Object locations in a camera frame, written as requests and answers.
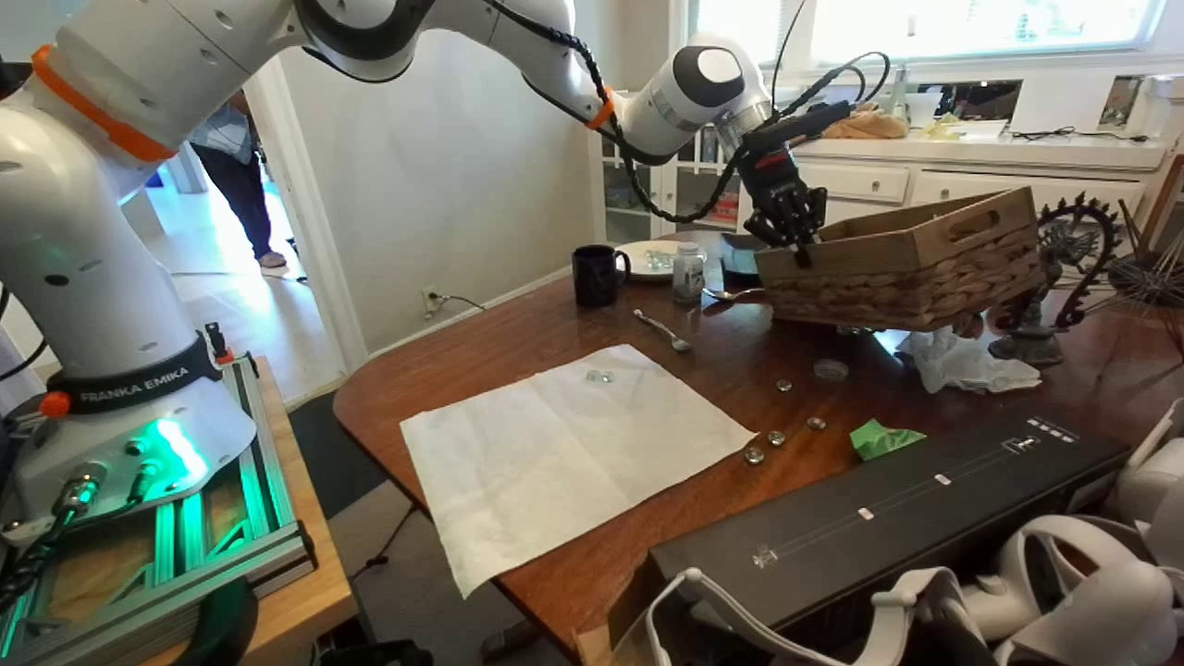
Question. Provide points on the person in doorway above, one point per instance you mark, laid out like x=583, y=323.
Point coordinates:
x=231, y=156

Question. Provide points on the white VR controller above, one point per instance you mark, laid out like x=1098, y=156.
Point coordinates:
x=1064, y=592

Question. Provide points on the white VR headset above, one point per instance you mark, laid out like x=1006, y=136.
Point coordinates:
x=1151, y=485

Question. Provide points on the green paper scrap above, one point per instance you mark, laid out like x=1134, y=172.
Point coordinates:
x=873, y=437

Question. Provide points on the black gear ornament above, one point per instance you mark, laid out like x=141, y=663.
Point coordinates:
x=1074, y=239

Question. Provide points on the brown woven wooden box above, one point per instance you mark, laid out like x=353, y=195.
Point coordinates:
x=915, y=269

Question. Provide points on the white plastic bag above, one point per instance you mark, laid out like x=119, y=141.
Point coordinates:
x=948, y=359

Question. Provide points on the white cabinet with drawers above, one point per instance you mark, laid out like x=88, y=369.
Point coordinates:
x=883, y=174

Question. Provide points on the white paper sheet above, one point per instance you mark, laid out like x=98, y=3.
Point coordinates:
x=527, y=466

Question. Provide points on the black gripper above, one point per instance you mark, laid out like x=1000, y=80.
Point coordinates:
x=785, y=211

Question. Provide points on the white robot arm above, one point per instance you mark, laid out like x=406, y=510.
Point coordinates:
x=139, y=408

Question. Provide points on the dark teal tray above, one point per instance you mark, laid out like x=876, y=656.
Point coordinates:
x=737, y=263

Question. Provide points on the glass jar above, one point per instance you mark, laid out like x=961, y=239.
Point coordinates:
x=689, y=276

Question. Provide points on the green metal robot base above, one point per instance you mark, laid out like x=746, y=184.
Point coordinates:
x=139, y=528

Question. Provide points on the white plate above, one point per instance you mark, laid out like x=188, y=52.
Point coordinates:
x=648, y=260

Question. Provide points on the long black box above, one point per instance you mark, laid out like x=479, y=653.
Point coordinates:
x=922, y=503

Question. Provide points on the silver fork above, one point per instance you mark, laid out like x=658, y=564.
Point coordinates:
x=679, y=346

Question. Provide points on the black mug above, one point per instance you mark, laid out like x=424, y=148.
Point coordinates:
x=598, y=276

